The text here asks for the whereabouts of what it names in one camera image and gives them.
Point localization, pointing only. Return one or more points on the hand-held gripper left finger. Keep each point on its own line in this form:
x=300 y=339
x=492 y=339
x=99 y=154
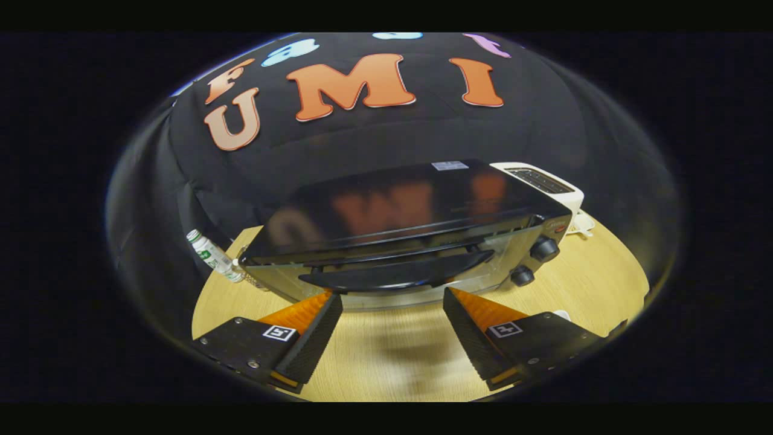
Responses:
x=314 y=344

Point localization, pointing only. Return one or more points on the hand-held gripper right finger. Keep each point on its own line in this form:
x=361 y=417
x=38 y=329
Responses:
x=471 y=338

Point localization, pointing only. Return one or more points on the black toaster oven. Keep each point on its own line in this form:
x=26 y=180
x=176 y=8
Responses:
x=392 y=205

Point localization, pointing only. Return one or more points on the white pop-up toaster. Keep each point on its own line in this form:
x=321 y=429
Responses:
x=570 y=196

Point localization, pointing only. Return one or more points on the white ridged plate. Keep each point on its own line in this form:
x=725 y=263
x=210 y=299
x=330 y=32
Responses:
x=561 y=315

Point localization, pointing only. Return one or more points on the white green-label bottle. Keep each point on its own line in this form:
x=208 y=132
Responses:
x=214 y=257

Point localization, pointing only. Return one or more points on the small white condiment dish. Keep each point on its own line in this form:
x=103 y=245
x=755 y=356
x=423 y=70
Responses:
x=583 y=225

